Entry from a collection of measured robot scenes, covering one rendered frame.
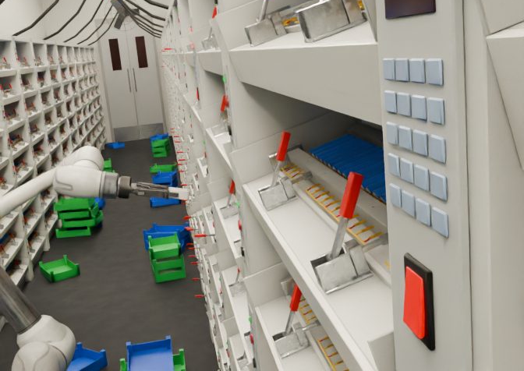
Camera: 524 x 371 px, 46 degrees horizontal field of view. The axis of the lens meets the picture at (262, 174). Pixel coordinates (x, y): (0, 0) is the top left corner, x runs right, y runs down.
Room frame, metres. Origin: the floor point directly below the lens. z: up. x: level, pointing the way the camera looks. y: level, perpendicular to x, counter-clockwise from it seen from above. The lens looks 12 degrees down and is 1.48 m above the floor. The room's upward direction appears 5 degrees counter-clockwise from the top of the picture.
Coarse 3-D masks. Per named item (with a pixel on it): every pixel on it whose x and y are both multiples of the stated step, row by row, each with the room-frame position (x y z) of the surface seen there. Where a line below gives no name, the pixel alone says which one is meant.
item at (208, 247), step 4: (208, 244) 2.27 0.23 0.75; (204, 248) 2.27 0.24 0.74; (208, 248) 2.27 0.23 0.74; (212, 248) 2.27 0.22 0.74; (208, 252) 2.27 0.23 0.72; (212, 252) 2.27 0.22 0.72; (208, 256) 2.27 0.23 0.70; (212, 256) 2.25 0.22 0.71; (212, 260) 2.21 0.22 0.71; (216, 260) 2.19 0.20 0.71; (212, 264) 2.17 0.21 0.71; (216, 264) 2.09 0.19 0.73; (212, 268) 2.13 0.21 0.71; (216, 268) 2.08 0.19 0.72; (212, 272) 2.09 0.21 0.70; (216, 272) 2.08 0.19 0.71; (216, 276) 2.04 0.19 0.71; (216, 280) 2.01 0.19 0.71; (216, 284) 1.97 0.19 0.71; (220, 284) 1.96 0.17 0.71; (220, 292) 1.84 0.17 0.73; (220, 296) 1.82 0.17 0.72; (220, 300) 1.83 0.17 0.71; (220, 308) 1.67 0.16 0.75; (224, 316) 1.67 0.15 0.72
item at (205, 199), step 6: (198, 198) 2.26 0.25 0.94; (204, 198) 2.27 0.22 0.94; (210, 198) 2.27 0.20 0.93; (204, 204) 2.27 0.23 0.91; (210, 204) 2.27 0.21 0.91; (204, 210) 2.22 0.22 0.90; (210, 210) 2.20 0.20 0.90; (210, 222) 2.05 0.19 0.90; (210, 228) 1.98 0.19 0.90; (216, 246) 1.67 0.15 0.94; (216, 252) 1.67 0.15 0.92
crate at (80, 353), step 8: (80, 344) 2.94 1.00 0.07; (80, 352) 2.93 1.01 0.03; (88, 352) 2.91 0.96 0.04; (96, 352) 2.88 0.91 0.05; (104, 352) 2.83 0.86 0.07; (72, 360) 2.90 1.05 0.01; (80, 360) 2.90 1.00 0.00; (88, 360) 2.90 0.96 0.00; (96, 360) 2.79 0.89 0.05; (104, 360) 2.83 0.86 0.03; (72, 368) 2.83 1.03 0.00; (80, 368) 2.82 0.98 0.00; (88, 368) 2.75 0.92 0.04; (96, 368) 2.78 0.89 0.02
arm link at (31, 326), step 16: (0, 272) 2.17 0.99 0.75; (0, 288) 2.14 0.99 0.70; (16, 288) 2.19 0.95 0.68; (0, 304) 2.14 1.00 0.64; (16, 304) 2.15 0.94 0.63; (16, 320) 2.14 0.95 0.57; (32, 320) 2.16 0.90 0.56; (48, 320) 2.18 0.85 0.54; (32, 336) 2.12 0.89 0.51; (48, 336) 2.14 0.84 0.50; (64, 336) 2.19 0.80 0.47; (64, 352) 2.12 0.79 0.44
